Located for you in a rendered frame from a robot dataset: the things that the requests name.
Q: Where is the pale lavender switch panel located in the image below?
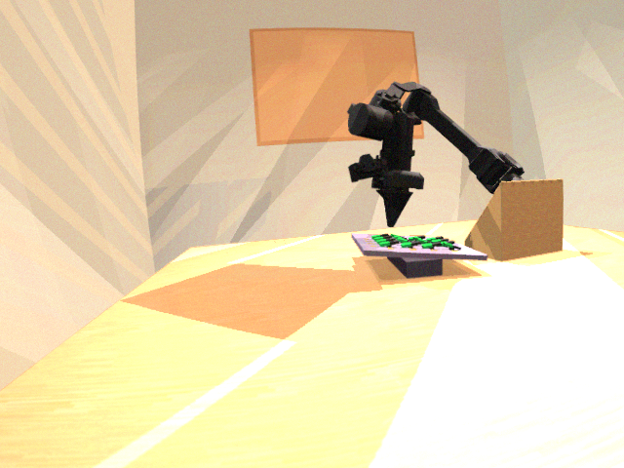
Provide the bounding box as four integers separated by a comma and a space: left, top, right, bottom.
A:
352, 233, 488, 279

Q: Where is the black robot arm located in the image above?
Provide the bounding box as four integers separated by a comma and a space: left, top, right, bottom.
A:
347, 81, 525, 194

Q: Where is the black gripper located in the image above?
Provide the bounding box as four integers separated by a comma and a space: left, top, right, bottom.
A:
371, 142, 424, 227

